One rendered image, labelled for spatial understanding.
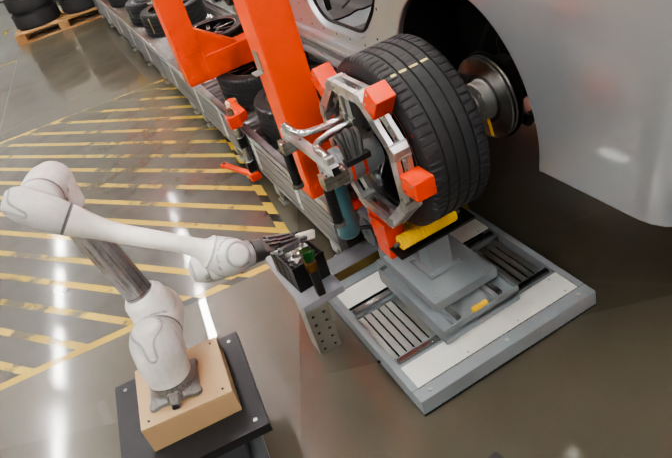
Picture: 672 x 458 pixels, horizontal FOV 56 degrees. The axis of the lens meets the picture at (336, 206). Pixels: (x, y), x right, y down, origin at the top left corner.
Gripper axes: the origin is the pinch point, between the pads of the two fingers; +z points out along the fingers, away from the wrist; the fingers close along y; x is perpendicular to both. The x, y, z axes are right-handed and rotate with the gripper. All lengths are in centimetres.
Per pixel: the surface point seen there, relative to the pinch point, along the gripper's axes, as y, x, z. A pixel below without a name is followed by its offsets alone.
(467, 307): -20, 41, 59
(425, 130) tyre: -26, -40, 30
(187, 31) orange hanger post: 236, -30, 45
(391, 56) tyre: -4, -58, 33
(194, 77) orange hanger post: 236, 0, 45
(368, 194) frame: 13.3, -1.4, 35.2
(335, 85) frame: 9, -48, 19
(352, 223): 12.5, 8.5, 27.1
